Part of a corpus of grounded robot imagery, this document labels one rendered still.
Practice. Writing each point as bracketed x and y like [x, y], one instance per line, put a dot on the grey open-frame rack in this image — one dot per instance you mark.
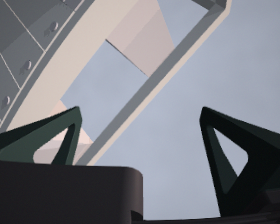
[44, 45]

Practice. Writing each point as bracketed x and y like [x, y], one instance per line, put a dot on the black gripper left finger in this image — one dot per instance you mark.
[20, 144]

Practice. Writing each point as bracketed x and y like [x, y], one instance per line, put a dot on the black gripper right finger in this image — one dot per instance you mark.
[261, 172]

